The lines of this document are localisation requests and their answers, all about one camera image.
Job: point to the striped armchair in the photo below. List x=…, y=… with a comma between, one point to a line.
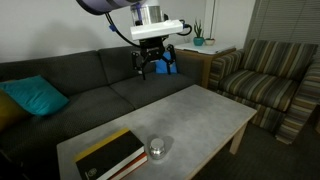
x=278, y=79

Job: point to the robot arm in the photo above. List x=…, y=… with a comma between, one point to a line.
x=143, y=12

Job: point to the teal plant pot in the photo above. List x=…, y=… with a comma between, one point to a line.
x=198, y=41

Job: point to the orange book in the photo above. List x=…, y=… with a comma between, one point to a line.
x=140, y=160

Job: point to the mustard yellow pillow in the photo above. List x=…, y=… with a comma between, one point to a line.
x=10, y=111

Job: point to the dark grey fabric sofa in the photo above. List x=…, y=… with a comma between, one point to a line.
x=101, y=85

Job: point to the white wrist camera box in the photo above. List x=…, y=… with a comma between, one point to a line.
x=156, y=29

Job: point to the grey coffee table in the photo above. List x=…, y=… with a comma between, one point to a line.
x=194, y=123

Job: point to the small white plant pot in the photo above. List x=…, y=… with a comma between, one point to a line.
x=209, y=42

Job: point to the silver candle tin lid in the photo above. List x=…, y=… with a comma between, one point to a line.
x=157, y=148

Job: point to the blue throw pillow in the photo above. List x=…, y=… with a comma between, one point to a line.
x=161, y=65

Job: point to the teal throw pillow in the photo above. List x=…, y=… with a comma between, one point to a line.
x=35, y=95

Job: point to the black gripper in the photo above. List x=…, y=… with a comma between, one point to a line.
x=153, y=49

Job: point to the wooden side table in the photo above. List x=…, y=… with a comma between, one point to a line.
x=206, y=53

